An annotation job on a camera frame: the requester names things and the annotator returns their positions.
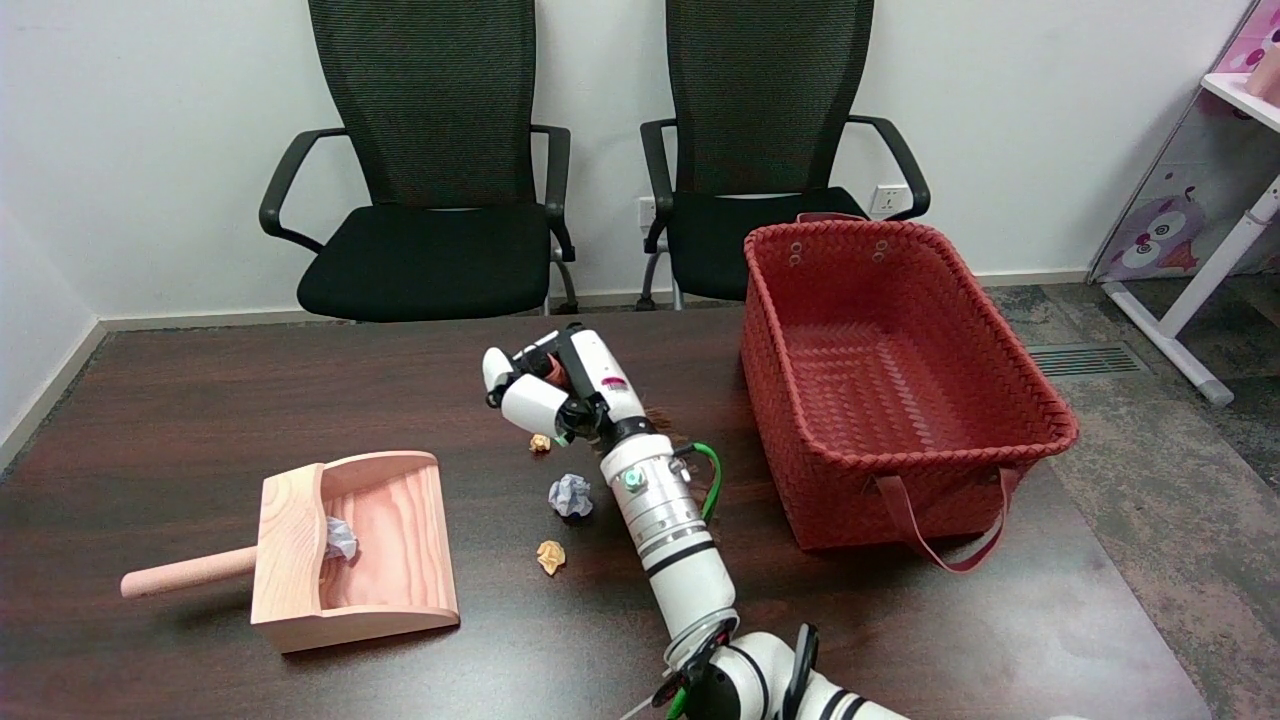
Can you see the metal floor vent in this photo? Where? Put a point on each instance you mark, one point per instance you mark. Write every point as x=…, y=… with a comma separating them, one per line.
x=1085, y=359

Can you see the red woven basket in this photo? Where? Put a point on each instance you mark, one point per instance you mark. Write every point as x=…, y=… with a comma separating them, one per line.
x=900, y=350

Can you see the black mesh office chair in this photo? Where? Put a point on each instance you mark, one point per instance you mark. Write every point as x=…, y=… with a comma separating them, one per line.
x=770, y=100
x=430, y=260

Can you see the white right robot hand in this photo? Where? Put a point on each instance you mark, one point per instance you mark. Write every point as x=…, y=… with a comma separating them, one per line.
x=590, y=375

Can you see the wooden dustpan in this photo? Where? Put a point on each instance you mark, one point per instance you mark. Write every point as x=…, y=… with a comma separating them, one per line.
x=400, y=540

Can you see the white wall socket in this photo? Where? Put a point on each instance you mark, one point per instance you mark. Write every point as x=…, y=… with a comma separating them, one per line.
x=888, y=200
x=647, y=210

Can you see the pink round container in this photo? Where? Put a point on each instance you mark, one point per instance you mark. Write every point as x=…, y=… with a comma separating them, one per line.
x=1264, y=75

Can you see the pink cartoon owl panel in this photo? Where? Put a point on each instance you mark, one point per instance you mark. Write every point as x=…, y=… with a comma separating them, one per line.
x=1160, y=230

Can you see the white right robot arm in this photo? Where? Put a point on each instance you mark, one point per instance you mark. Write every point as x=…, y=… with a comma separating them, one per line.
x=680, y=540

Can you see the small brown paper ball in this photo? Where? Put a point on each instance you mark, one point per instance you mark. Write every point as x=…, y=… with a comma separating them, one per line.
x=550, y=556
x=540, y=443

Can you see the brown straw hand broom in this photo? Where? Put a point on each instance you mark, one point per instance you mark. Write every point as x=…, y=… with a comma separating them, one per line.
x=553, y=372

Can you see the white paper ball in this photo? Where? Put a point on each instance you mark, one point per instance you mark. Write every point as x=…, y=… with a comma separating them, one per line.
x=570, y=495
x=340, y=538

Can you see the white desk leg frame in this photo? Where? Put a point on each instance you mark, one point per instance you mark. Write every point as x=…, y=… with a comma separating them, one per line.
x=1210, y=280

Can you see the white pink shelf unit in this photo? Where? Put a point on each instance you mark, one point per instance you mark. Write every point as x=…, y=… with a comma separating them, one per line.
x=1250, y=95

